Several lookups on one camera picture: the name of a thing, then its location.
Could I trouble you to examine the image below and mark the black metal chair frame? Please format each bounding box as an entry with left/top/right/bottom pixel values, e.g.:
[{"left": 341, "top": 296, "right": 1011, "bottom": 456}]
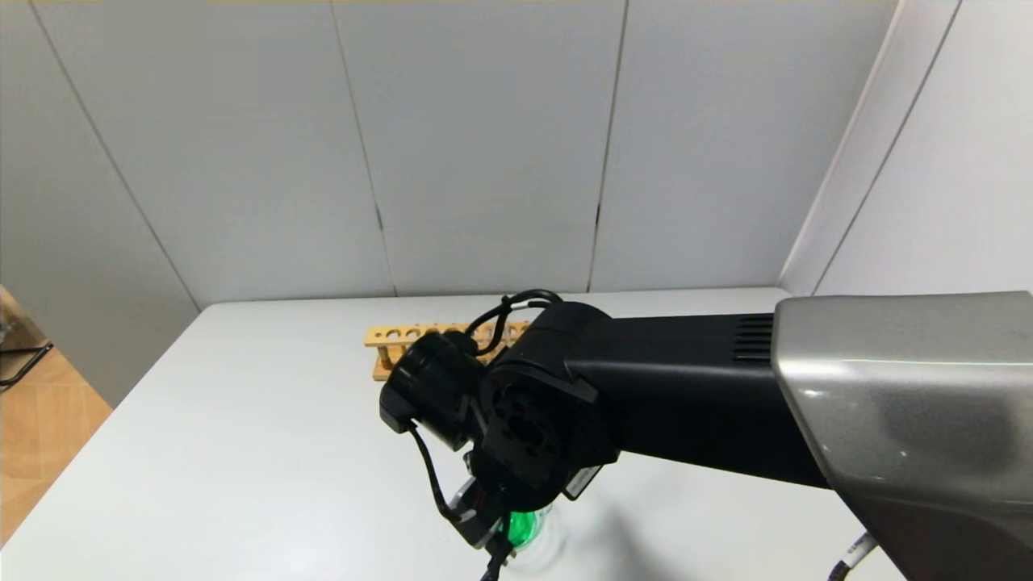
[{"left": 0, "top": 342, "right": 56, "bottom": 389}]

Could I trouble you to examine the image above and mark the black camera cable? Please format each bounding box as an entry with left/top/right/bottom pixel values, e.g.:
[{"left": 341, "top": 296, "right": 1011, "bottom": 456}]
[{"left": 408, "top": 288, "right": 566, "bottom": 581}]

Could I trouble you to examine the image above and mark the grey black base cable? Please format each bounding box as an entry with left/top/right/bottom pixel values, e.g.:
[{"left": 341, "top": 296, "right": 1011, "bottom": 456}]
[{"left": 828, "top": 531, "right": 878, "bottom": 581}]

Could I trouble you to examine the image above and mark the clear glass beaker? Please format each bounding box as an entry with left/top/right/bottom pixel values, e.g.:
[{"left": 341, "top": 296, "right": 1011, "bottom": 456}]
[{"left": 499, "top": 504, "right": 563, "bottom": 567}]

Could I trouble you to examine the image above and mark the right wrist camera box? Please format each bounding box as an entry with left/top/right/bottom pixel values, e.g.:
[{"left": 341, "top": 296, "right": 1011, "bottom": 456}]
[{"left": 447, "top": 475, "right": 507, "bottom": 552}]

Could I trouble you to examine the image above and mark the wooden test tube rack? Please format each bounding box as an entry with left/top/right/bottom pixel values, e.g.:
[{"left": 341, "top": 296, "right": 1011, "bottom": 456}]
[{"left": 364, "top": 320, "right": 533, "bottom": 382}]

